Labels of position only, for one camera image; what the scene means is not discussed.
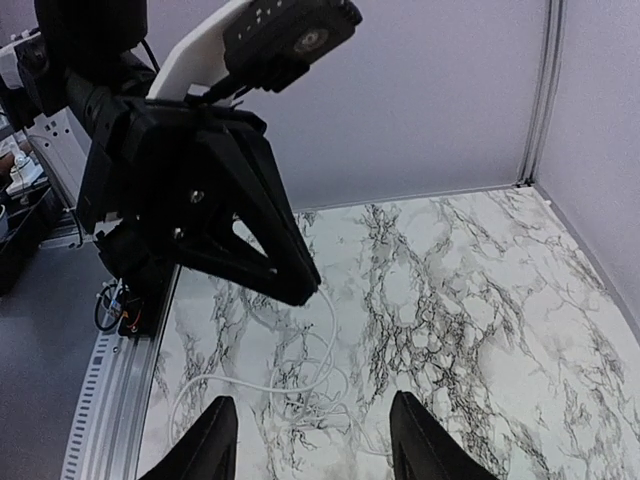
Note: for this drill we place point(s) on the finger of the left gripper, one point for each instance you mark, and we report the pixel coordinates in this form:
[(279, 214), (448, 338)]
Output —
[(291, 244)]

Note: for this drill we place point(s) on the aluminium front rail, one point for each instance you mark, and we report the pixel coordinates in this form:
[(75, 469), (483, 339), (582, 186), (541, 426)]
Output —
[(107, 428)]

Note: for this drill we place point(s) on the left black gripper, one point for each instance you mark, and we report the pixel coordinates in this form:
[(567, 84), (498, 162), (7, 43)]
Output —
[(172, 169)]

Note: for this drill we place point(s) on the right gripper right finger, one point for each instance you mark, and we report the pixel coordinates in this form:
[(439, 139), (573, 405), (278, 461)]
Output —
[(423, 449)]

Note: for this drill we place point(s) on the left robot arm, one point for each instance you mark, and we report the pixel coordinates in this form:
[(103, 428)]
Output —
[(35, 85)]

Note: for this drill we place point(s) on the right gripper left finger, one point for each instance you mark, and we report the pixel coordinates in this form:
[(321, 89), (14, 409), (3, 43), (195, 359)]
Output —
[(207, 450)]

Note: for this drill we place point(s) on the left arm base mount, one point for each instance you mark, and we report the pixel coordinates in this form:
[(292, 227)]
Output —
[(118, 309)]

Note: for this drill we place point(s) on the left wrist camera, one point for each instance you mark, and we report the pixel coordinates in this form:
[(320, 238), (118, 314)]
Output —
[(246, 45)]

